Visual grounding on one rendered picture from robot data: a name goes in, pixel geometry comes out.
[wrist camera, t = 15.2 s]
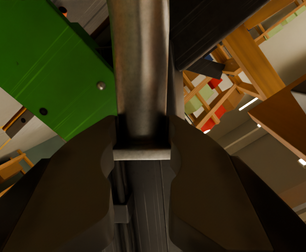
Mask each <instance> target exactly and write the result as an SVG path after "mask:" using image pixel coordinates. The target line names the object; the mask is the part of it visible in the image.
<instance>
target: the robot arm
mask: <svg viewBox="0 0 306 252"><path fill-rule="evenodd" d="M119 141H120V132H119V120H118V116H116V115H108V116H106V117H105V118H103V119H101V120H100V121H98V122H97V123H95V124H93V125H92V126H90V127H88V128H87V129H85V130H84V131H82V132H80V133H79V134H77V135H76V136H74V137H73V138H72V139H70V140H69V141H68V142H66V143H65V144H64V145H63V146H62V147H61V148H60V149H59V150H58V151H57V152H55V153H54V154H53V155H52V156H51V157H50V158H42V159H41V160H40V161H38V162H37V163H36V164H35V165H34V166H33V167H32V168H31V169H30V170H29V171H28V172H27V173H26V174H25V175H24V176H22V177H21V178H20V179H19V180H18V181H17V182H16V183H15V184H14V185H13V186H12V187H11V188H10V189H9V190H8V191H6V192H5V193H4V194H3V195H2V196H1V197H0V252H101V251H103V250H104V249H105V248H106V247H108V246H109V245H110V243H111V242H112V240H113V236H114V207H113V200H112V193H111V186H110V182H109V181H108V179H107V177H108V175H109V174H110V172H111V171H112V170H113V168H114V157H113V147H114V146H115V145H116V143H117V142H119ZM165 141H168V143H169V144H170V146H171V155H170V167H171V169H172V170H173V171H174V173H175V175H176V177H175V178H174V179H173V180H172V182H171V189H170V201H169V238H170V240H171V242H172V243H173V244H174V245H175V246H177V247H178V248H179V249H181V250H182V251H183V252H306V224H305V223H304V221H303V220H302V219H301V218H300V217H299V216H298V215H297V214H296V213H295V212H294V211H293V210H292V209H291V208H290V207H289V206H288V205H287V204H286V203H285V202H284V201H283V200H282V199H281V198H280V197H279V196H278V195H277V194H276V193H275V192H274V191H273V190H272V189H271V188H270V187H269V186H268V185H267V184H266V183H265V182H264V181H263V180H262V179H261V178H260V177H259V176H258V175H257V174H256V173H255V172H254V171H253V170H252V169H251V168H250V167H249V166H247V165H246V164H245V163H244V162H243V161H242V160H241V159H240V158H239V157H238V156H230V155H229V154H228V153H227V152H226V151H225V150H224V149H223V148H222V147H221V146H220V145H219V144H218V143H217V142H216V141H214V140H213V139H212V138H211V137H209V136H208V135H207V134H205V133H204V132H202V131H201V130H199V129H197V128H196V127H194V126H193V125H191V124H189V123H188V122H186V121H185V120H183V119H181V118H180V117H178V116H177V115H169V116H166V129H165Z"/></svg>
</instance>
